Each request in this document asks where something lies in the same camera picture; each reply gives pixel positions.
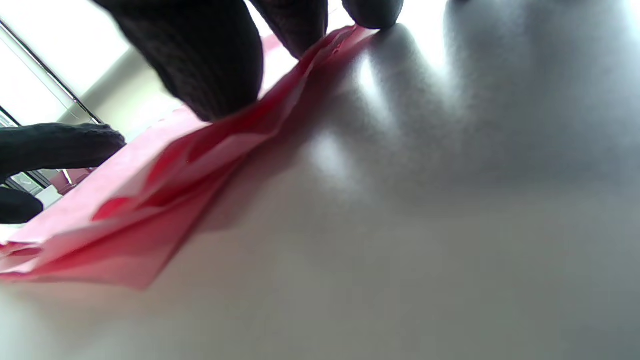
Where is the stack of pink paper sheets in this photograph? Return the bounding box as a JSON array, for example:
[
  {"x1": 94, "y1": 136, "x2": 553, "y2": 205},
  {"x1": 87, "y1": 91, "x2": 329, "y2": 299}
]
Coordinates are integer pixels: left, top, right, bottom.
[{"x1": 0, "y1": 24, "x2": 381, "y2": 291}]

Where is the dark window frame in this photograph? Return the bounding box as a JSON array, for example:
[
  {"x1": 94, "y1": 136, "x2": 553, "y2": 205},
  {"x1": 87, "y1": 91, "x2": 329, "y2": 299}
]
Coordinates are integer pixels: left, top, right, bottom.
[{"x1": 0, "y1": 20, "x2": 103, "y2": 196}]

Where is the person's left hand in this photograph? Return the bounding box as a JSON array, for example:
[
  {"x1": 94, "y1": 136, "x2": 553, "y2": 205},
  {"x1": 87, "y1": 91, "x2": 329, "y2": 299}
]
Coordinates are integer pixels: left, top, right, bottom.
[{"x1": 0, "y1": 122, "x2": 127, "y2": 225}]

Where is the person's right hand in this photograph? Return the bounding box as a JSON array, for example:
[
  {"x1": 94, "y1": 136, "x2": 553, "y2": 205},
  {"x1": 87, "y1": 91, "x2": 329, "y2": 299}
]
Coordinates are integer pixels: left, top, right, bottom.
[{"x1": 92, "y1": 0, "x2": 405, "y2": 123}]

